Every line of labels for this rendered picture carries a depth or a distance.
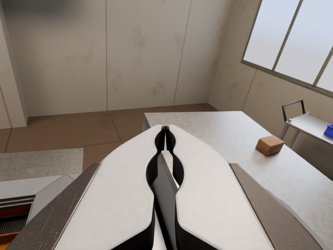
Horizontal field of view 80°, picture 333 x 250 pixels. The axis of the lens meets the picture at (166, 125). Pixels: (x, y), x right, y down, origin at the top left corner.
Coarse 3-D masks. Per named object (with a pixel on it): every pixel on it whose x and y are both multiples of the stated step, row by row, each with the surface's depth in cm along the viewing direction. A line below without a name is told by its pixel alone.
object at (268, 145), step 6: (264, 138) 86; (270, 138) 87; (276, 138) 87; (258, 144) 86; (264, 144) 84; (270, 144) 82; (276, 144) 83; (282, 144) 86; (264, 150) 84; (270, 150) 83; (276, 150) 86
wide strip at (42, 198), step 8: (64, 176) 84; (56, 184) 80; (64, 184) 81; (40, 192) 76; (48, 192) 77; (56, 192) 77; (40, 200) 73; (48, 200) 74; (32, 208) 70; (40, 208) 71; (32, 216) 68
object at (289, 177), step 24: (144, 120) 102; (168, 120) 99; (192, 120) 102; (216, 120) 106; (240, 120) 110; (216, 144) 86; (240, 144) 89; (168, 168) 69; (264, 168) 76; (288, 168) 78; (312, 168) 81; (288, 192) 67; (312, 192) 68; (312, 216) 60
